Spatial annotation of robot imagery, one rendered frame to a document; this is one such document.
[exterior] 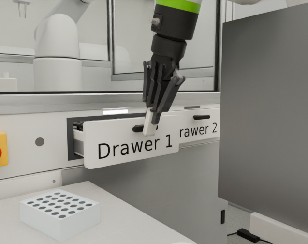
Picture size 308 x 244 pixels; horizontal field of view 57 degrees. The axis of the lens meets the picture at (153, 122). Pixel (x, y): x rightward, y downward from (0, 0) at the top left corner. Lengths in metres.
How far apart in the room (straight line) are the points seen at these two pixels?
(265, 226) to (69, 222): 0.35
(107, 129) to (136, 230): 0.26
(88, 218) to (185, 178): 0.57
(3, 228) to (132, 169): 0.42
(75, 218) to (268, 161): 0.36
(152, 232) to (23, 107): 0.41
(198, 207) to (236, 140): 0.57
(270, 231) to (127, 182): 0.45
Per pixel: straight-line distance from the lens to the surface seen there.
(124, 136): 0.71
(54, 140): 0.75
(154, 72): 0.64
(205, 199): 1.16
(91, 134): 0.66
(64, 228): 0.50
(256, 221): 0.61
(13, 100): 0.71
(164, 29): 0.59
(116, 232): 0.52
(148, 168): 0.92
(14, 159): 0.73
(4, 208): 0.68
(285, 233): 0.58
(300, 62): 0.54
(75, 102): 0.77
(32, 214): 0.56
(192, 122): 1.00
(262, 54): 0.57
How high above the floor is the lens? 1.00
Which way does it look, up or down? 7 degrees down
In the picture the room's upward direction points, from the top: straight up
